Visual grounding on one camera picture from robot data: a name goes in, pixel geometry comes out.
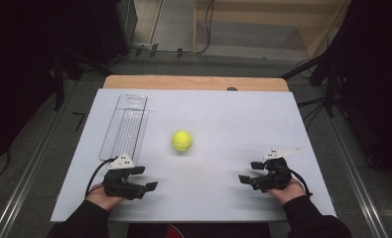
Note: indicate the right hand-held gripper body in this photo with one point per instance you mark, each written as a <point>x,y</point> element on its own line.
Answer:
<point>273,177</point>

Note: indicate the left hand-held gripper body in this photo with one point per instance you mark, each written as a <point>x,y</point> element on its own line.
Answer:
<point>117,183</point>

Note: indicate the clear plastic container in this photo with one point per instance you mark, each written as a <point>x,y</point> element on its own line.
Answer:
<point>125,129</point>

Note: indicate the yellow tennis ball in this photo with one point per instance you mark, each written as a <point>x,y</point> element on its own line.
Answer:
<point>182,140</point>

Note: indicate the person's right hand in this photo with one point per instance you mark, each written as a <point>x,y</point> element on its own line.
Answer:
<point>287,193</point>

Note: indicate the person's left hand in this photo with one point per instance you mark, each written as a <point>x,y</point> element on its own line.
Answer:
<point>101,199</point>

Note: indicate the white board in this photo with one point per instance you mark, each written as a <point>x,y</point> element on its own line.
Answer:
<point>216,115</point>

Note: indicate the small dark knob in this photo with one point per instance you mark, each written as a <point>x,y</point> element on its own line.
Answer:
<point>232,88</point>

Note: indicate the wooden table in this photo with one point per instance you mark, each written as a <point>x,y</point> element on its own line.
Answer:
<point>183,82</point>

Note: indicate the black metal stand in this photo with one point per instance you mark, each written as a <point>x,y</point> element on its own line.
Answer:
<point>59,82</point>
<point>329,82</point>

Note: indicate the wooden steps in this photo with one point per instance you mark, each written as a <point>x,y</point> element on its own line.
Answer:
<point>256,23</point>

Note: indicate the black curtain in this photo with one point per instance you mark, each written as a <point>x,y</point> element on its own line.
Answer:
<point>25,66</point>
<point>375,72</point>

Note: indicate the metal floor rail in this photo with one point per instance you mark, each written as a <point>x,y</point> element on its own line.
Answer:
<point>28,175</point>
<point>355,175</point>

